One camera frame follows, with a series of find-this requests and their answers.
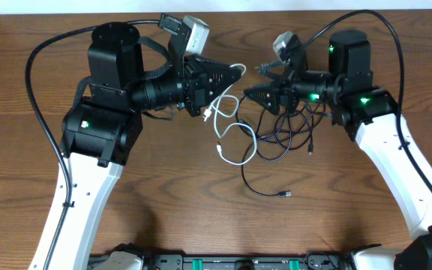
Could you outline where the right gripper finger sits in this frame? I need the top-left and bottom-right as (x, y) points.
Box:
(255, 61), (287, 79)
(244, 83), (281, 115)

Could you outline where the white USB cable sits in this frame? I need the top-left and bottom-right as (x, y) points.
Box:
(202, 62), (258, 167)

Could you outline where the black USB cable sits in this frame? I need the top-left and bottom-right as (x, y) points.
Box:
(234, 95), (332, 199)

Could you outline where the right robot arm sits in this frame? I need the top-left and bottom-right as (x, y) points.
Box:
(244, 30), (432, 269)

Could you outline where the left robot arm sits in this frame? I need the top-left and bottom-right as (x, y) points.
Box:
(31, 16), (242, 269)

